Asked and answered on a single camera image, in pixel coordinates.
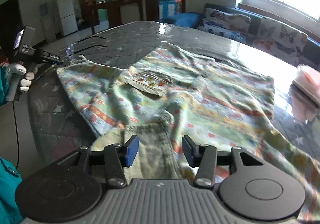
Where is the colourful patterned child's shirt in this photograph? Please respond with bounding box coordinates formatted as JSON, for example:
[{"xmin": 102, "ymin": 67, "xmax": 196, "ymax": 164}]
[{"xmin": 57, "ymin": 43, "xmax": 319, "ymax": 221}]

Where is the teal sleeve forearm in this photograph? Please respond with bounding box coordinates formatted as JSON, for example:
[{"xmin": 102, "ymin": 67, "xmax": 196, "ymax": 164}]
[{"xmin": 0, "ymin": 66, "xmax": 25, "ymax": 224}]

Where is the white gloved left hand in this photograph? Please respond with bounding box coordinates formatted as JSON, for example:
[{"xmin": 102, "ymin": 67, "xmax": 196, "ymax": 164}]
[{"xmin": 5, "ymin": 63, "xmax": 38, "ymax": 93}]

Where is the white refrigerator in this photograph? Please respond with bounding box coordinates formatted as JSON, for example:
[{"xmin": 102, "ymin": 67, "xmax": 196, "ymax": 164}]
[{"xmin": 56, "ymin": 0, "xmax": 78, "ymax": 36}]

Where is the pink tissue pack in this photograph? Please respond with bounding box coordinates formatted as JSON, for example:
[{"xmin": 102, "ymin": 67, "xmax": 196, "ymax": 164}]
[{"xmin": 292, "ymin": 65, "xmax": 319, "ymax": 106}]

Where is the small butterfly cushion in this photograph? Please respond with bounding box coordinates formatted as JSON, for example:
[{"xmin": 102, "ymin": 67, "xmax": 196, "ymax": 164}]
[{"xmin": 197, "ymin": 8, "xmax": 251, "ymax": 44}]

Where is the large butterfly cushion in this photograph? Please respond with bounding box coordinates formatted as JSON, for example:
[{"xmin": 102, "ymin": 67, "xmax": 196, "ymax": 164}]
[{"xmin": 252, "ymin": 17, "xmax": 308, "ymax": 67}]

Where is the blue sofa bench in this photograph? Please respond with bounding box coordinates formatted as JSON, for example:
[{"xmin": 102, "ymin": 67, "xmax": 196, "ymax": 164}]
[{"xmin": 160, "ymin": 4, "xmax": 319, "ymax": 70}]

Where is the blue doorway cabinet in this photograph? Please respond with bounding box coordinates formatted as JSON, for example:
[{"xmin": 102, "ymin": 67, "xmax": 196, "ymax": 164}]
[{"xmin": 158, "ymin": 0, "xmax": 179, "ymax": 19}]

